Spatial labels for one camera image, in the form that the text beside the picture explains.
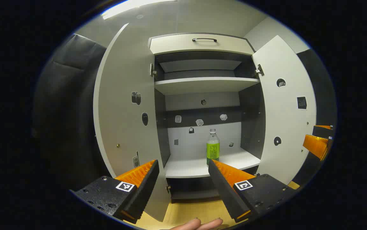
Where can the grey cabinet door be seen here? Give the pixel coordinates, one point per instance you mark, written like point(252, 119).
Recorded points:
point(119, 80)
point(285, 121)

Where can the grey white cabinet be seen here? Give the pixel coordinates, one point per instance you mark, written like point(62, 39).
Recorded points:
point(250, 121)

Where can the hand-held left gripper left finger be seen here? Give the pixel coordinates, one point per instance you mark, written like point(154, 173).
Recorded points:
point(145, 191)

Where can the clear bottle with green label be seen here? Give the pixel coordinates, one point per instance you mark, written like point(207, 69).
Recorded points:
point(213, 150)

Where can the white cabinet drawer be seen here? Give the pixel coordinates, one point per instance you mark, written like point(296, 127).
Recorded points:
point(177, 44)

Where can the black backdrop cloth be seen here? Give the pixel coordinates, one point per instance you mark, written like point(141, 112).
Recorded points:
point(68, 95)

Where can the white cabinet shelf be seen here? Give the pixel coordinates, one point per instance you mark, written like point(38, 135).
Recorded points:
point(189, 166)
point(202, 85)

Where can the ceiling light strip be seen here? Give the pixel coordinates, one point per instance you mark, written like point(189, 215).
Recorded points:
point(129, 8)

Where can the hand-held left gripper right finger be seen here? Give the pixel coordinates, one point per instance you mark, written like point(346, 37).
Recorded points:
point(225, 191)

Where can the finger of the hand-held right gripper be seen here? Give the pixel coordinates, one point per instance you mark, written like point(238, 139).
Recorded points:
point(323, 131)
point(316, 145)

